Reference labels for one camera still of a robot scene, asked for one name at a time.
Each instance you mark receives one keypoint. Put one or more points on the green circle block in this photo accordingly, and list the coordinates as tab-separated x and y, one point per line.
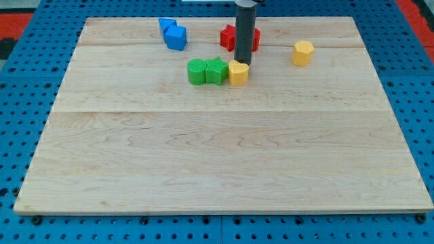
196	71

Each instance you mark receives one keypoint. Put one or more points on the red circle block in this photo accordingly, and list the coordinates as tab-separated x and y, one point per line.
256	40

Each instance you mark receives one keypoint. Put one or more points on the yellow hexagon block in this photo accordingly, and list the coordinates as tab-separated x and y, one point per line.
302	53

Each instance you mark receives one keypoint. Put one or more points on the green star block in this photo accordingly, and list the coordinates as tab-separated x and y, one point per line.
216	71

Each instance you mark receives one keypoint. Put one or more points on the yellow heart block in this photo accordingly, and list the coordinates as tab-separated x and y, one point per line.
238	73

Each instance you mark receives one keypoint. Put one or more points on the light wooden board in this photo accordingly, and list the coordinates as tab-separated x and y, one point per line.
128	135

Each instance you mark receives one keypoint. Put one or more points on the red star block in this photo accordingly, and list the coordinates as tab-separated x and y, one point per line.
227	38

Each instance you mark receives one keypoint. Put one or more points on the blue cube block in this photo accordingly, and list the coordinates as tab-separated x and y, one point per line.
175	37

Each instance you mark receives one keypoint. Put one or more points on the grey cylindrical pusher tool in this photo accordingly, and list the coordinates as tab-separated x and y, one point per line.
244	30

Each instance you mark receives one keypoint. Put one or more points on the blue triangle block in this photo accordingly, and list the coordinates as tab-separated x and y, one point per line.
164	25

